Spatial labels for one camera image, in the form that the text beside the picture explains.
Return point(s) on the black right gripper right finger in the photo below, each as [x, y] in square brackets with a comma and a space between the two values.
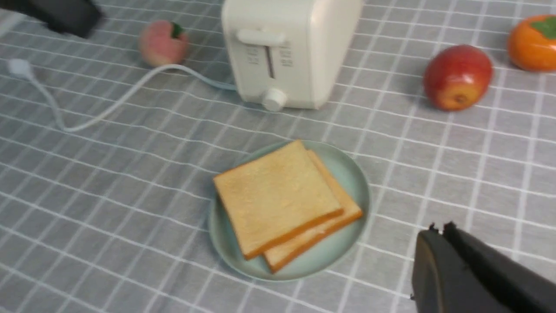
[514, 285]

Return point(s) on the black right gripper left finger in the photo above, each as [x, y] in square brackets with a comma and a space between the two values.
[443, 282]

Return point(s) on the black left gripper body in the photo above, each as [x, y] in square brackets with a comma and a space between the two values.
[75, 17]

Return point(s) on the toast slice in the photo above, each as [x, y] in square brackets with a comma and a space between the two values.
[281, 255]
[274, 198]

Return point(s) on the pink peach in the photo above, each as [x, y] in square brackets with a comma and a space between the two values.
[163, 42]

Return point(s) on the light green plate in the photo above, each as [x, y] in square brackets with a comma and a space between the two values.
[321, 256]

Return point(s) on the grey checkered tablecloth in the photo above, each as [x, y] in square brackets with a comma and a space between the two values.
[112, 219]

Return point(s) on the red yellow apple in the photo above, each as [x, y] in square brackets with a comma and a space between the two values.
[457, 77]

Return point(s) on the white toaster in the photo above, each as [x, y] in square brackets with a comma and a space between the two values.
[288, 53]

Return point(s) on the orange persimmon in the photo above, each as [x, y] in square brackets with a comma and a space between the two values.
[531, 44]

